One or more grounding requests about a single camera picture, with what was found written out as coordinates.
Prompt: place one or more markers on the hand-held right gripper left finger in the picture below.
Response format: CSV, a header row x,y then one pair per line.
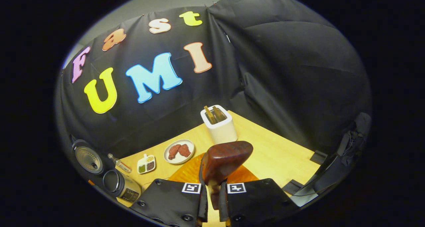
x,y
172,203

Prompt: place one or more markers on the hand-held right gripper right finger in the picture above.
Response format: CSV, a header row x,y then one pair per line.
x,y
255,200

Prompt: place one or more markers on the brown wooden spoon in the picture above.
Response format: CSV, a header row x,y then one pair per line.
x,y
222,160

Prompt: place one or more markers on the grey and silver rice cooker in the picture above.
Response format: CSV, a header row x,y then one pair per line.
x,y
116,183

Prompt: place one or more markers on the white divided bean dish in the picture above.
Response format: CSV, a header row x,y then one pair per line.
x,y
146,165

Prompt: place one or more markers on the red meat piece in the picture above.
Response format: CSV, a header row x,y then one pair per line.
x,y
185,150
174,151

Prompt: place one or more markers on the white round plate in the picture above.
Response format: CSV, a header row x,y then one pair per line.
x,y
189,146

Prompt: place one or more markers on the small clear glass bottle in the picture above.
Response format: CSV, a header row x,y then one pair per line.
x,y
120,165

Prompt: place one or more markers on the white toaster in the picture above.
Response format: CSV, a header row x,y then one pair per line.
x,y
222,132

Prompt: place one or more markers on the brown toast slice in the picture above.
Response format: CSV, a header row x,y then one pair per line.
x,y
210,115
219,114

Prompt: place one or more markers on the dark cloth bundle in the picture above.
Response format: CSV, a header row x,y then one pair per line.
x,y
355,137

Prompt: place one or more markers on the black backdrop cloth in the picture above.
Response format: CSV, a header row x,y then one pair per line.
x,y
292,70

